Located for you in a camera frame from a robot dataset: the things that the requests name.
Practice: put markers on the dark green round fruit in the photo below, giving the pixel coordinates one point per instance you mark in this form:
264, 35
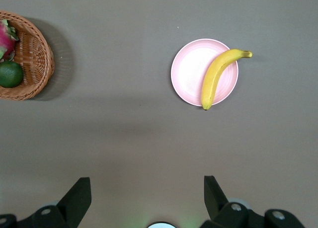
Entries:
10, 74

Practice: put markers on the yellow banana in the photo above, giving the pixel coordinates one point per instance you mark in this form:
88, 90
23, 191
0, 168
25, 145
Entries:
213, 76

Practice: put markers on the magenta dragon fruit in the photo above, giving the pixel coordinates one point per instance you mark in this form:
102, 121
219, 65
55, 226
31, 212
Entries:
5, 41

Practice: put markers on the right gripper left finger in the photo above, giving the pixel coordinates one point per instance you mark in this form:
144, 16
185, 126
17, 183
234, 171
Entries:
74, 205

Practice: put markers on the brown wicker basket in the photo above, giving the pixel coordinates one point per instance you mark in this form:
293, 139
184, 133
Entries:
37, 64

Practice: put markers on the pink round plate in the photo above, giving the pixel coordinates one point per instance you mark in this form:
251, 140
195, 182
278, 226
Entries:
191, 71

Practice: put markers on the brown table cloth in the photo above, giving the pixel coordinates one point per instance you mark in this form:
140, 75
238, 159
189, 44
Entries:
111, 64

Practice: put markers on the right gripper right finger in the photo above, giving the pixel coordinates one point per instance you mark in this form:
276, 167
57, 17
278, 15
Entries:
218, 210

